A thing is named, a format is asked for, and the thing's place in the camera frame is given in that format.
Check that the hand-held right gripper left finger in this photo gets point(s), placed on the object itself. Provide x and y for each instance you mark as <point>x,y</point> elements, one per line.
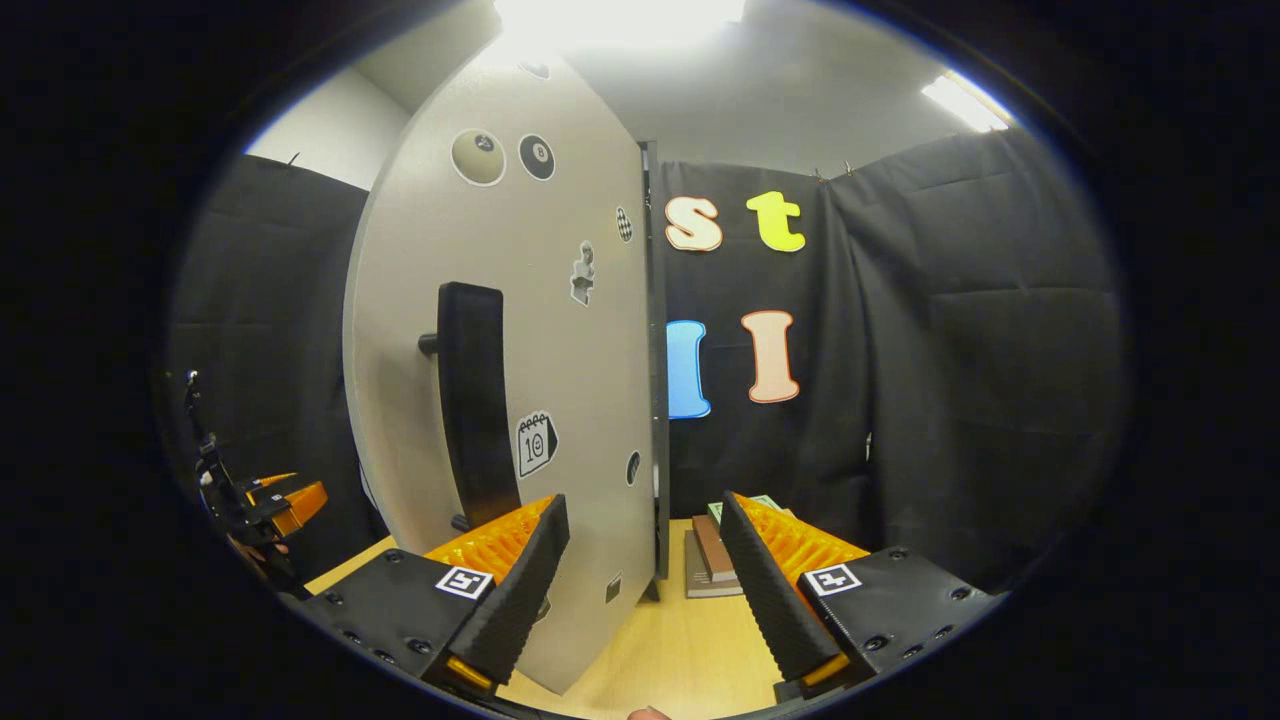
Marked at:
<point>530,590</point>

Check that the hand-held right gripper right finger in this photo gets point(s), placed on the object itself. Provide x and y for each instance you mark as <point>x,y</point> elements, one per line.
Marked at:
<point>765,590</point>

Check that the black backdrop cloth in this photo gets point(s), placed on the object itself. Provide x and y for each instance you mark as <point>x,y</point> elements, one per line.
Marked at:
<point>950,400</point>

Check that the grey cabinet door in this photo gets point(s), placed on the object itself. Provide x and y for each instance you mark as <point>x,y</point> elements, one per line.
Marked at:
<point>540,330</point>

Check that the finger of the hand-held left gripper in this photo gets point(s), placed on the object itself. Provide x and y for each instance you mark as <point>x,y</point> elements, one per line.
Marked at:
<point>272,480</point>
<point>300,508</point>

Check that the ceiling light panel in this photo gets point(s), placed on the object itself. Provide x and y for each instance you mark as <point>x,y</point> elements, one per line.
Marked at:
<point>620,18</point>
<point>965,102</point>

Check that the brown book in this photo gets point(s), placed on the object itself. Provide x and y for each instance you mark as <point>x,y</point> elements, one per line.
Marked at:
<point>712,550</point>

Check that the green book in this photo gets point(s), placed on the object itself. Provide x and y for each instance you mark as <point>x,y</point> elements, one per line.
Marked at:
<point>714,513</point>

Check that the grey book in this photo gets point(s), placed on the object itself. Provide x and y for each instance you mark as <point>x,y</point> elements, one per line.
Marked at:
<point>700,587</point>

